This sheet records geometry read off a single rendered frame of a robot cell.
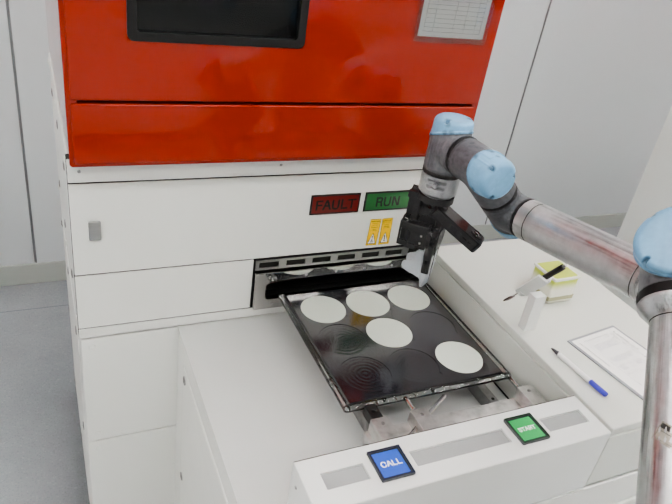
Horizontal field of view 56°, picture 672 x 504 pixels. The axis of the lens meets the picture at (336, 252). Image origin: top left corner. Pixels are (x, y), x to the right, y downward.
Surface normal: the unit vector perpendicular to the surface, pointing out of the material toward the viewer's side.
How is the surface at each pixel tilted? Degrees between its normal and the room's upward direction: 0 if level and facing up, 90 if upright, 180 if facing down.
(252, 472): 0
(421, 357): 0
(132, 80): 90
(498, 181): 90
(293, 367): 0
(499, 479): 90
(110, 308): 90
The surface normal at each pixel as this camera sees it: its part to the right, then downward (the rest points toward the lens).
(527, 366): -0.91, 0.09
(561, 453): 0.39, 0.51
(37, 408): 0.14, -0.86
